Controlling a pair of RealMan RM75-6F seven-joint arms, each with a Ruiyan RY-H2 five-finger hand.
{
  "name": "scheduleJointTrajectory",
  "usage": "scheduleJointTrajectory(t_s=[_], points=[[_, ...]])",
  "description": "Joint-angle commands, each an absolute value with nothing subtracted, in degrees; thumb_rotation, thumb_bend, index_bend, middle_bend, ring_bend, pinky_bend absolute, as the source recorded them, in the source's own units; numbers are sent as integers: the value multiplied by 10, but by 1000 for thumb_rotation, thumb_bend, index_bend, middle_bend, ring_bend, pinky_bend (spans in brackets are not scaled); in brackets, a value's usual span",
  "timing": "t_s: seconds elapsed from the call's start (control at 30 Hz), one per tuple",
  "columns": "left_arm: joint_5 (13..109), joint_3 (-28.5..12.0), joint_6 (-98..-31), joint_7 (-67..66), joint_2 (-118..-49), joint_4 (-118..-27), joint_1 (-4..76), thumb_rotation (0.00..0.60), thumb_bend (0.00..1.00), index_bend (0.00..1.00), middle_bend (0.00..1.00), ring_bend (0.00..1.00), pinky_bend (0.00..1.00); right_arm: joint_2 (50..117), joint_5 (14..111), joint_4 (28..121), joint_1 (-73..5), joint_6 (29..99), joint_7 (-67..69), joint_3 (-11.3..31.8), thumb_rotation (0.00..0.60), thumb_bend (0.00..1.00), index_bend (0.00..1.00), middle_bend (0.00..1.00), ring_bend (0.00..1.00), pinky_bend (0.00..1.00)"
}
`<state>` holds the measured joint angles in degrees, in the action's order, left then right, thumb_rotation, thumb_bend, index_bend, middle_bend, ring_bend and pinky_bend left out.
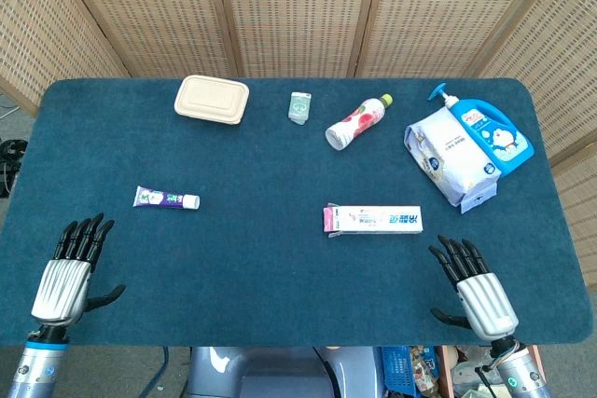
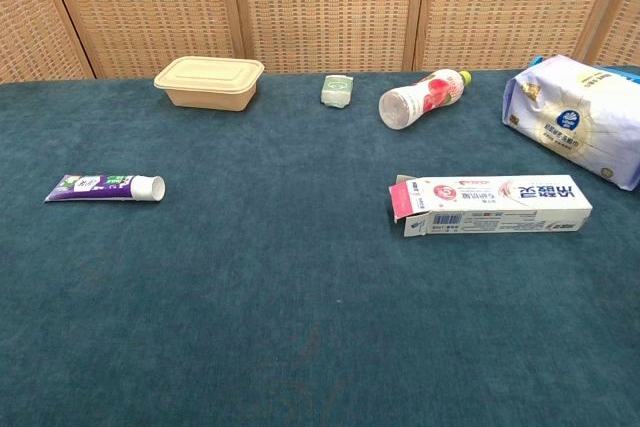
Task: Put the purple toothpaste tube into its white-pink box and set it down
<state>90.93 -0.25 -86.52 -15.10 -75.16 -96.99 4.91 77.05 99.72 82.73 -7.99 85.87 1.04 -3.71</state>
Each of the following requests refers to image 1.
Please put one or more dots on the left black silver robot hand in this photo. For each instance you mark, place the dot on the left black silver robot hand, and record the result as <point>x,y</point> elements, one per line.
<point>60,286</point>

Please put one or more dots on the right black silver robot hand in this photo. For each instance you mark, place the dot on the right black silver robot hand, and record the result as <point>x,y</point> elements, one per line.
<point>485,305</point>

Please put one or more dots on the purple toothpaste tube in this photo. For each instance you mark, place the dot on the purple toothpaste tube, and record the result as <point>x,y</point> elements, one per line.
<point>161,197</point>

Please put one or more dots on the white toothpaste carton box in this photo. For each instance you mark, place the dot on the white toothpaste carton box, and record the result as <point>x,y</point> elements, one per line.
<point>378,219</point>

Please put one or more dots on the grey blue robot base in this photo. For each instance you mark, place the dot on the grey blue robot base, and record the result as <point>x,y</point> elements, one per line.
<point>280,372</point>

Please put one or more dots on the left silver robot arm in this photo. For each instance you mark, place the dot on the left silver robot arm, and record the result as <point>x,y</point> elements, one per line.
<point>37,365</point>

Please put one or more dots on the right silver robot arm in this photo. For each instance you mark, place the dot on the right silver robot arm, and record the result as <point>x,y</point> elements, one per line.
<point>522,374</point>

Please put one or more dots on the blue pump bottle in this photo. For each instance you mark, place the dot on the blue pump bottle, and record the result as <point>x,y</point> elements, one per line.
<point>494,137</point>

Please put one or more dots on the plastic bottle pink fruit label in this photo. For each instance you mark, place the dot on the plastic bottle pink fruit label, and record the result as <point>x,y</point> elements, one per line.
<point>356,123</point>

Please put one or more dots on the beige lidded food container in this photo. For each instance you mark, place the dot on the beige lidded food container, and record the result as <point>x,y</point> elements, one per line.
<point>212,99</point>

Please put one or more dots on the colourful printed package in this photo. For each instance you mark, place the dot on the colourful printed package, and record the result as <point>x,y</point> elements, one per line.
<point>424,367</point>

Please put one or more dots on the blue plastic basket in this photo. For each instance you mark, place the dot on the blue plastic basket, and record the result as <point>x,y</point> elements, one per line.
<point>398,370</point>

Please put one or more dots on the teal table cloth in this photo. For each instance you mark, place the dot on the teal table cloth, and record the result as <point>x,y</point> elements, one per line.
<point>261,267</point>

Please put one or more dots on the small green soap packet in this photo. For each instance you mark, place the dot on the small green soap packet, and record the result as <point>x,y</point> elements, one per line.
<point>298,106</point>

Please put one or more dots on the woven wood folding screen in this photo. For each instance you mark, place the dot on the woven wood folding screen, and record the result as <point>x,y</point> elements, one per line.
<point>298,6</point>

